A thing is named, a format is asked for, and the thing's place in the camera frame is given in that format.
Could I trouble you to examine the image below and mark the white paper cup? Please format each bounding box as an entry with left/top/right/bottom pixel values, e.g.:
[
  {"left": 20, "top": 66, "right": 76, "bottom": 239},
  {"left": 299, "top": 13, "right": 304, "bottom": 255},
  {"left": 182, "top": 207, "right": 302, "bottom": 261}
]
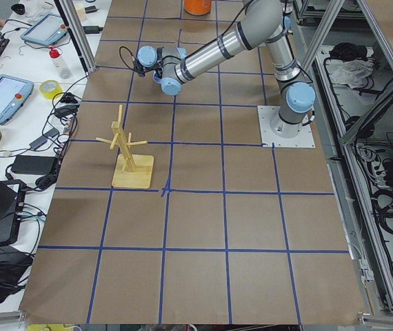
[{"left": 74, "top": 2, "right": 87, "bottom": 21}]

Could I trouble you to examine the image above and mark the wooden cup rack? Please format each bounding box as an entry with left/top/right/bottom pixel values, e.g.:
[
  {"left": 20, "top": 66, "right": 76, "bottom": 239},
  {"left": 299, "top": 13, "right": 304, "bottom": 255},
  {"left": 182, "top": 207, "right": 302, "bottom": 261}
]
[{"left": 96, "top": 105, "right": 154, "bottom": 189}]

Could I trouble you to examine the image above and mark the far teach pendant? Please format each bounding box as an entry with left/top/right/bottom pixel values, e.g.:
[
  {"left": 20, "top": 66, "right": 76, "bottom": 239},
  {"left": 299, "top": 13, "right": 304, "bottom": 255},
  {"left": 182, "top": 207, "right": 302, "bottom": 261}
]
[{"left": 21, "top": 13, "right": 68, "bottom": 46}]

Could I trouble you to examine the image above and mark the light blue plastic cup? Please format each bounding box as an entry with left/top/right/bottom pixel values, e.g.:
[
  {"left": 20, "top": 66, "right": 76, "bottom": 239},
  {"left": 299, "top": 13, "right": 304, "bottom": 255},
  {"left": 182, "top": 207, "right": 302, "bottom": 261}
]
[{"left": 153, "top": 72, "right": 161, "bottom": 84}]

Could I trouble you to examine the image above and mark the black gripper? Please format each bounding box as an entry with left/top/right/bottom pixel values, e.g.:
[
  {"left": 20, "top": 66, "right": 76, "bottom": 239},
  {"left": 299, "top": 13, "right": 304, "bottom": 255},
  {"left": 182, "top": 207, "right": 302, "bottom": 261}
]
[{"left": 154, "top": 66, "right": 163, "bottom": 78}]

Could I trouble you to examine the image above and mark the white crumpled cloth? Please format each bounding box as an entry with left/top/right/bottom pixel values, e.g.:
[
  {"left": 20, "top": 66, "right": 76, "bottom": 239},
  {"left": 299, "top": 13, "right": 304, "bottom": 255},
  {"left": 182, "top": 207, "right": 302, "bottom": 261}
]
[{"left": 330, "top": 59, "right": 374, "bottom": 89}]

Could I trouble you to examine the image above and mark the large black power brick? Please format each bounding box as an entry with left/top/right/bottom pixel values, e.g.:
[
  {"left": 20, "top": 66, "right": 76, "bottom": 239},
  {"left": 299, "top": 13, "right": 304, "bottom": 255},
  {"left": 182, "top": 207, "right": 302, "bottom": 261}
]
[{"left": 11, "top": 155, "right": 56, "bottom": 175}]

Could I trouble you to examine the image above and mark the aluminium frame post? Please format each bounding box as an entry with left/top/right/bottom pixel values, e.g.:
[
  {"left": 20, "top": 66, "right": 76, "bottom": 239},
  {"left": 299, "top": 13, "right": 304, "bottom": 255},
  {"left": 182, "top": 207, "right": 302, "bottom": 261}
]
[{"left": 54, "top": 0, "right": 96, "bottom": 74}]

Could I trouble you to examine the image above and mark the yellow tape roll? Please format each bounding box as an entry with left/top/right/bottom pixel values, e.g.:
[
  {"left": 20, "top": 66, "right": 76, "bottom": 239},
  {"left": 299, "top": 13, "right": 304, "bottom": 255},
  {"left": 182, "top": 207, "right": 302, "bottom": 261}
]
[{"left": 39, "top": 79, "right": 63, "bottom": 99}]

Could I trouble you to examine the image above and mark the orange cylindrical bin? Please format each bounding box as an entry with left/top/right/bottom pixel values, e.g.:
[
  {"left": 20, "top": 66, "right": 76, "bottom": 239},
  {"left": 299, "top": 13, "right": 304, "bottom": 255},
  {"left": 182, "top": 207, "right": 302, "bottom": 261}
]
[{"left": 183, "top": 0, "right": 212, "bottom": 16}]

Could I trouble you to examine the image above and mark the teach pendant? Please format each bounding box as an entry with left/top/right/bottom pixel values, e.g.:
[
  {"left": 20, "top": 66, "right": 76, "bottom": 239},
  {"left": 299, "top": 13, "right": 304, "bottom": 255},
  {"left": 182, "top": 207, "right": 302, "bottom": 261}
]
[
  {"left": 0, "top": 74, "right": 34, "bottom": 125},
  {"left": 21, "top": 13, "right": 68, "bottom": 46}
]

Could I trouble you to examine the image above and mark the red cap squeeze bottle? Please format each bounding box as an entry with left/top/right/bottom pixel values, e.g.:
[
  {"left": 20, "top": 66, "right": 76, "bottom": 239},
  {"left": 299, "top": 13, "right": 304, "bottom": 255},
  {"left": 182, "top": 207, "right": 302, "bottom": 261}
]
[{"left": 49, "top": 46, "right": 72, "bottom": 79}]

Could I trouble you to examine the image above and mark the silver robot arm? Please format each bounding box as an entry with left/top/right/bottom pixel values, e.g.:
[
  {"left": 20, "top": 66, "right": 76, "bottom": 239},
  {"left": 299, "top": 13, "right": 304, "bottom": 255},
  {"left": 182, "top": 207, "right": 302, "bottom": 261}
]
[{"left": 133, "top": 0, "right": 316, "bottom": 138}]

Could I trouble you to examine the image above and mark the black power adapter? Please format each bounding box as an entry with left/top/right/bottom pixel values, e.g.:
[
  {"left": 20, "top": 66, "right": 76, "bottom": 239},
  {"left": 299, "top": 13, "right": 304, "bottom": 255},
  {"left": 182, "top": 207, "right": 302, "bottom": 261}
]
[{"left": 83, "top": 26, "right": 103, "bottom": 34}]

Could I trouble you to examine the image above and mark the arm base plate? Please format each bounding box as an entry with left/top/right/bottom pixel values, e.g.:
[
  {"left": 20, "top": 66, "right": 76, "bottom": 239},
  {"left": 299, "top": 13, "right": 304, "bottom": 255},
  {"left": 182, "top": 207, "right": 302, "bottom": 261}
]
[{"left": 257, "top": 106, "right": 315, "bottom": 148}]

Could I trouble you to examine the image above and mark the near teach pendant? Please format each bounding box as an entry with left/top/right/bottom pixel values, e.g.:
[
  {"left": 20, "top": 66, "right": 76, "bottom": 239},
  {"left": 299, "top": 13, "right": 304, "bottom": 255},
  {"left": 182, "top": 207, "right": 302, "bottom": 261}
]
[{"left": 0, "top": 74, "right": 34, "bottom": 125}]

